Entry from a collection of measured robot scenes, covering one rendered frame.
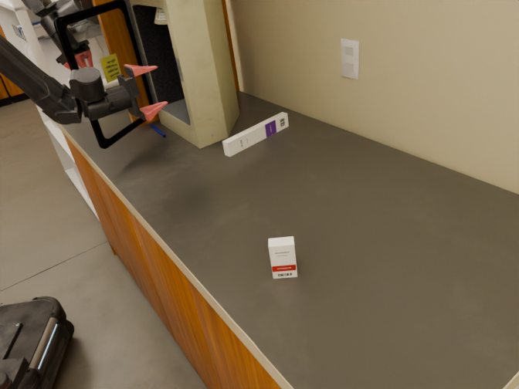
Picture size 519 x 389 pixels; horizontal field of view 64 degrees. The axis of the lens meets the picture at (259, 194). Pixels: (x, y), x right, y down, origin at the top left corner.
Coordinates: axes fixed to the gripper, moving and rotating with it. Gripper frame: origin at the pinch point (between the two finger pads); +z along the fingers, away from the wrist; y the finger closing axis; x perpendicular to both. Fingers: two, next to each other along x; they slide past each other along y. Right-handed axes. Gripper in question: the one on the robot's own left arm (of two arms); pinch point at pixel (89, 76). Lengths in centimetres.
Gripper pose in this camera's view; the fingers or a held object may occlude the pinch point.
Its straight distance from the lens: 146.5
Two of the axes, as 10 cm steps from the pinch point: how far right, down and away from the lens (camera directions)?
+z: 5.1, 8.0, 3.2
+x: -3.8, 5.4, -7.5
